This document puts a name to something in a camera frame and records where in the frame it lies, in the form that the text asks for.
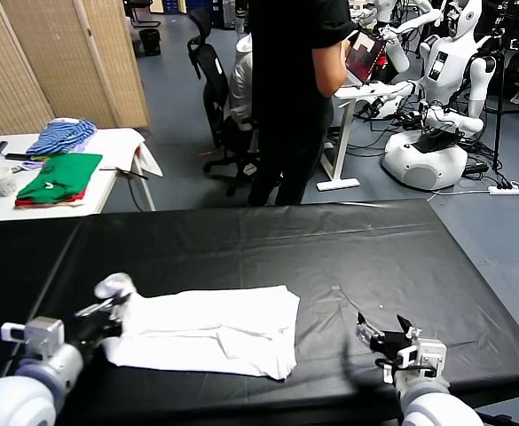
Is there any white power cable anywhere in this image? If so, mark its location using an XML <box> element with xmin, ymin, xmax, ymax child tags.
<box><xmin>426</xmin><ymin>189</ymin><xmax>491</xmax><ymax>203</ymax></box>

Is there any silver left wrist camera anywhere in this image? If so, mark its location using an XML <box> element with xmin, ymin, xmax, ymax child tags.
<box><xmin>0</xmin><ymin>316</ymin><xmax>65</xmax><ymax>356</ymax></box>

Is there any grey laptop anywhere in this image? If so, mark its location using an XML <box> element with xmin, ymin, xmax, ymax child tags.
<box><xmin>345</xmin><ymin>29</ymin><xmax>387</xmax><ymax>86</ymax></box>

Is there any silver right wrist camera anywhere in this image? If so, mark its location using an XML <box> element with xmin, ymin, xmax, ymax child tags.
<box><xmin>395</xmin><ymin>339</ymin><xmax>446</xmax><ymax>378</ymax></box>

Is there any white paper cup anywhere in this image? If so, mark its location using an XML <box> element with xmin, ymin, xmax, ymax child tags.
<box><xmin>0</xmin><ymin>167</ymin><xmax>16</xmax><ymax>197</ymax></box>

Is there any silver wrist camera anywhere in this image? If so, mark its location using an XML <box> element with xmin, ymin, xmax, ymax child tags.
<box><xmin>395</xmin><ymin>339</ymin><xmax>446</xmax><ymax>378</ymax></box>
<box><xmin>0</xmin><ymin>316</ymin><xmax>65</xmax><ymax>356</ymax></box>

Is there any white standing desk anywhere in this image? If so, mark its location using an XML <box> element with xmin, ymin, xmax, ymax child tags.
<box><xmin>315</xmin><ymin>83</ymin><xmax>402</xmax><ymax>192</ymax></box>

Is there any black tripod stand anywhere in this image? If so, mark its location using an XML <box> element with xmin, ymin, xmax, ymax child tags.
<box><xmin>491</xmin><ymin>12</ymin><xmax>515</xmax><ymax>172</ymax></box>

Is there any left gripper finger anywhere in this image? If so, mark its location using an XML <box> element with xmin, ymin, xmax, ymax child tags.
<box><xmin>107</xmin><ymin>295</ymin><xmax>130</xmax><ymax>320</ymax></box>
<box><xmin>75</xmin><ymin>300</ymin><xmax>114</xmax><ymax>318</ymax></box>

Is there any black cantilever chair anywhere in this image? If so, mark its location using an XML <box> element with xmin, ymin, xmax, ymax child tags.
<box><xmin>123</xmin><ymin>0</ymin><xmax>161</xmax><ymax>28</ymax></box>

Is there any black office chair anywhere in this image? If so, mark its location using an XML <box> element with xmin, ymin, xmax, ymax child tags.
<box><xmin>185</xmin><ymin>8</ymin><xmax>263</xmax><ymax>196</ymax></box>

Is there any blue striped garment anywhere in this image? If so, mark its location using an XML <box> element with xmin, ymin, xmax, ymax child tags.
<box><xmin>27</xmin><ymin>117</ymin><xmax>98</xmax><ymax>156</ymax></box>

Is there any white draped cloth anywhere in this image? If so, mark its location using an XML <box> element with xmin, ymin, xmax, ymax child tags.
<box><xmin>79</xmin><ymin>127</ymin><xmax>163</xmax><ymax>178</ymax></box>

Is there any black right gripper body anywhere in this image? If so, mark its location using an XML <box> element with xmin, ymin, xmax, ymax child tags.
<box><xmin>372</xmin><ymin>330</ymin><xmax>413</xmax><ymax>369</ymax></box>

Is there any white T-shirt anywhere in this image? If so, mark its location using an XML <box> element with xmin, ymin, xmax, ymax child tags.
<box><xmin>94</xmin><ymin>272</ymin><xmax>302</xmax><ymax>382</ymax></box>

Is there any red folded garment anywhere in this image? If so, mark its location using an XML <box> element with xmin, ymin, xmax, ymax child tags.
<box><xmin>13</xmin><ymin>188</ymin><xmax>86</xmax><ymax>208</ymax></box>

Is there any black waste bin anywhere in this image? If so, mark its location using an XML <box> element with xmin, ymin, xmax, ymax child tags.
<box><xmin>138</xmin><ymin>28</ymin><xmax>162</xmax><ymax>58</ymax></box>

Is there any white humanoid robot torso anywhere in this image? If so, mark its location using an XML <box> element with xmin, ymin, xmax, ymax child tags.
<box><xmin>358</xmin><ymin>0</ymin><xmax>444</xmax><ymax>75</ymax></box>

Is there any bamboo folding screen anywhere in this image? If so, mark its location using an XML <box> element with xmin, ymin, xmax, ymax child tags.
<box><xmin>0</xmin><ymin>0</ymin><xmax>153</xmax><ymax>137</ymax></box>

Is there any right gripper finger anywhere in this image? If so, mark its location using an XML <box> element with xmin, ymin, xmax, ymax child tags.
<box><xmin>355</xmin><ymin>312</ymin><xmax>384</xmax><ymax>345</ymax></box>
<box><xmin>396</xmin><ymin>314</ymin><xmax>422</xmax><ymax>343</ymax></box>

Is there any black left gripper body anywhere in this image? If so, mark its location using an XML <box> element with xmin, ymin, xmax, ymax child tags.
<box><xmin>63</xmin><ymin>310</ymin><xmax>122</xmax><ymax>359</ymax></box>

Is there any standing person in black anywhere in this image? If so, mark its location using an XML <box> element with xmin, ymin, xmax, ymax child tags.
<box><xmin>246</xmin><ymin>0</ymin><xmax>362</xmax><ymax>208</ymax></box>

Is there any black table cover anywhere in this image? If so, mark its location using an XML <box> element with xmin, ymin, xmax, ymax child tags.
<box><xmin>0</xmin><ymin>198</ymin><xmax>519</xmax><ymax>426</ymax></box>

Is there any green folded shirt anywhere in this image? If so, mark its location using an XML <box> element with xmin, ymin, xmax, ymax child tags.
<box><xmin>15</xmin><ymin>153</ymin><xmax>104</xmax><ymax>206</ymax></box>

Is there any white wheeled humanoid robot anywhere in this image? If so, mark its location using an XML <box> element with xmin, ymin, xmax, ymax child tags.
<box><xmin>381</xmin><ymin>0</ymin><xmax>498</xmax><ymax>192</ymax></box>

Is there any black hanging cable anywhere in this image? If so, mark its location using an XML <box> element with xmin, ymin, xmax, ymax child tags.
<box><xmin>98</xmin><ymin>166</ymin><xmax>151</xmax><ymax>212</ymax></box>

